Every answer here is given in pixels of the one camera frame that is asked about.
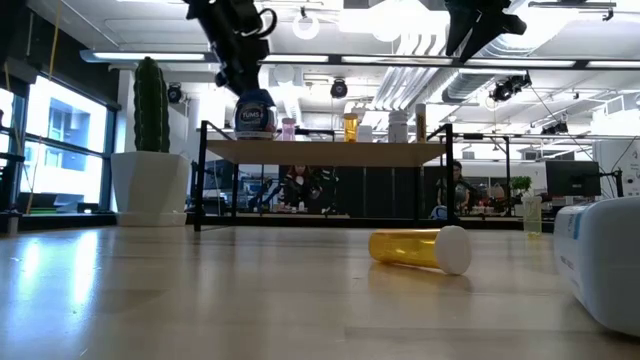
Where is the silver air duct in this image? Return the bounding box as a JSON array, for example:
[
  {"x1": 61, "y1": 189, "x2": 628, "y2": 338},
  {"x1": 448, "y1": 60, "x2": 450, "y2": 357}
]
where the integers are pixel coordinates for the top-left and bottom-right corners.
[{"x1": 440, "y1": 0, "x2": 581, "y2": 105}]

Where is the green cactus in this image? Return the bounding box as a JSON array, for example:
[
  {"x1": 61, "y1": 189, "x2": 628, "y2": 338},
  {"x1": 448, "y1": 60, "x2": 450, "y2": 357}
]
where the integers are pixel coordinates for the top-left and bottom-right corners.
[{"x1": 132, "y1": 56, "x2": 171, "y2": 154}]

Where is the black spotlight cluster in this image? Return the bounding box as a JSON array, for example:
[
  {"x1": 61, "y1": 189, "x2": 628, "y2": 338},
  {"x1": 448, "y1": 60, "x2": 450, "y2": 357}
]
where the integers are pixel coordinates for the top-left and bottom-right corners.
[{"x1": 488, "y1": 73, "x2": 533, "y2": 104}]

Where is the white bottle blue label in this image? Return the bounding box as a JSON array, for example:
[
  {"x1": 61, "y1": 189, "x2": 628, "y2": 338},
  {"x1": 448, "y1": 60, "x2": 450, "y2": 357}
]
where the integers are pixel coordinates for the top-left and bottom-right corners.
[{"x1": 552, "y1": 195, "x2": 640, "y2": 339}]

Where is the Tums bottle blue cap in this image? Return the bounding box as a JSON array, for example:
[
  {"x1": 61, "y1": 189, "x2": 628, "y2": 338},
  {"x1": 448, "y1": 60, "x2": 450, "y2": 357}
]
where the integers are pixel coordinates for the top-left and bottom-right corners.
[{"x1": 233, "y1": 88, "x2": 279, "y2": 142}]

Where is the white hexagonal plant pot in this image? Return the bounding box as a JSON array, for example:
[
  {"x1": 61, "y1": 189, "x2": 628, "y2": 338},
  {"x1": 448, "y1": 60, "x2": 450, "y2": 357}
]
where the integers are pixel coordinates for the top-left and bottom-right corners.
[{"x1": 109, "y1": 151, "x2": 192, "y2": 229}]

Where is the small amber vial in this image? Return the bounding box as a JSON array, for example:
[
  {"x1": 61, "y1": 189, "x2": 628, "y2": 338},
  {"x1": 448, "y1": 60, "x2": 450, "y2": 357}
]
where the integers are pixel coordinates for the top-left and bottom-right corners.
[{"x1": 342, "y1": 112, "x2": 360, "y2": 144}]

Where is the long amber vial white cap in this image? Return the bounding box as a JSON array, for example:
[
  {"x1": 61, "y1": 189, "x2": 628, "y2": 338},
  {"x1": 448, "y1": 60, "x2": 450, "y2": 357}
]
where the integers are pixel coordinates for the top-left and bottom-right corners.
[{"x1": 368, "y1": 224, "x2": 474, "y2": 277}]

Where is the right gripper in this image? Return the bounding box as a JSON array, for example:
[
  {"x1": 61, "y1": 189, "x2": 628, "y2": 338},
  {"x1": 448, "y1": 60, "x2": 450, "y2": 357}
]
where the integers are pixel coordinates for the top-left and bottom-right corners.
[{"x1": 444, "y1": 0, "x2": 529, "y2": 64}]

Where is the green translucent vial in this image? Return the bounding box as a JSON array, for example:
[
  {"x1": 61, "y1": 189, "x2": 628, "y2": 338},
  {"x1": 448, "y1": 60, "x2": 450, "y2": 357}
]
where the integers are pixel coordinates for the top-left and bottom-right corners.
[{"x1": 521, "y1": 195, "x2": 544, "y2": 237}]

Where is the person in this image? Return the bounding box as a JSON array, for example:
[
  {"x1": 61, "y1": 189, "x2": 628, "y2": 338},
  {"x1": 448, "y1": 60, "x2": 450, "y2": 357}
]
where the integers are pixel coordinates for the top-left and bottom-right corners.
[
  {"x1": 437, "y1": 159, "x2": 476, "y2": 211},
  {"x1": 279, "y1": 164, "x2": 326, "y2": 211}
]

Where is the small green potted plant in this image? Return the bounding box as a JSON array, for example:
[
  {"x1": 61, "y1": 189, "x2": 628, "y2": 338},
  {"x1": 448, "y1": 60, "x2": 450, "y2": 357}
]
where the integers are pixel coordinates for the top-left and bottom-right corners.
[{"x1": 509, "y1": 174, "x2": 534, "y2": 199}]

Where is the black computer monitor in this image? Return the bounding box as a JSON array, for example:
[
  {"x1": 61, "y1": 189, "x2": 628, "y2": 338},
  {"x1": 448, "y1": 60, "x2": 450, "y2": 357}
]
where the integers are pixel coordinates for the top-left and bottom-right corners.
[{"x1": 544, "y1": 159, "x2": 603, "y2": 198}]

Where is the black aluminium table frame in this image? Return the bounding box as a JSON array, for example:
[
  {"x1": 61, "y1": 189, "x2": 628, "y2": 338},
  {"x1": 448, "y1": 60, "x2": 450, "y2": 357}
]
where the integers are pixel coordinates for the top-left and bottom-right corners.
[{"x1": 114, "y1": 212, "x2": 555, "y2": 234}]

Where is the large white plastic bottle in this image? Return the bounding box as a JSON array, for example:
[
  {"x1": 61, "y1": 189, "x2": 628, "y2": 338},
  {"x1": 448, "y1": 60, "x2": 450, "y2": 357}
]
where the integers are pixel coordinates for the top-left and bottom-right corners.
[{"x1": 388, "y1": 109, "x2": 410, "y2": 145}]

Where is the black crossbar with light strips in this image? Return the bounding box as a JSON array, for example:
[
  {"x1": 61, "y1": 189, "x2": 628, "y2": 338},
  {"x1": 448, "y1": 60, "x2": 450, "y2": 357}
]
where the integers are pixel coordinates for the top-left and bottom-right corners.
[{"x1": 79, "y1": 48, "x2": 640, "y2": 71}]

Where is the wooden shelf black metal frame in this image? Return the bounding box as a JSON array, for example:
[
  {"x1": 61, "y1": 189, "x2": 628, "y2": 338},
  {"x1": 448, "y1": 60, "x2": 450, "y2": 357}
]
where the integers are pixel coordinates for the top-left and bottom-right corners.
[{"x1": 193, "y1": 119, "x2": 456, "y2": 234}]

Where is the white ring lamp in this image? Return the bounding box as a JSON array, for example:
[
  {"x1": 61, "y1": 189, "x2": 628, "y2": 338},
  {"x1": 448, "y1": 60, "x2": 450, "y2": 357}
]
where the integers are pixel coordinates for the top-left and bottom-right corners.
[{"x1": 291, "y1": 13, "x2": 321, "y2": 42}]

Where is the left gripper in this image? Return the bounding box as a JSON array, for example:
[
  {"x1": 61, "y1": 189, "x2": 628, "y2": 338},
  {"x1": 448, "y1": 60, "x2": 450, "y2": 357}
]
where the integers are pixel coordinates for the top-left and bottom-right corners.
[{"x1": 212, "y1": 42, "x2": 264, "y2": 99}]

